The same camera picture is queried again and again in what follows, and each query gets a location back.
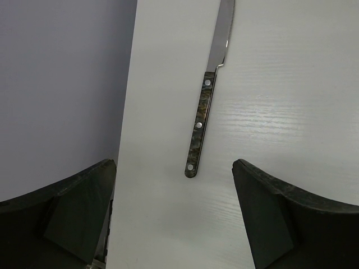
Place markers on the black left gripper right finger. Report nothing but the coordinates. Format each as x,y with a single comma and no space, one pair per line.
289,227

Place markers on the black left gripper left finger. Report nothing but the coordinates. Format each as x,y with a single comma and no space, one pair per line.
60,225

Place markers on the steel knife dark marbled handle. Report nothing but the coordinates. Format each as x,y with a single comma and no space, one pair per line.
217,55

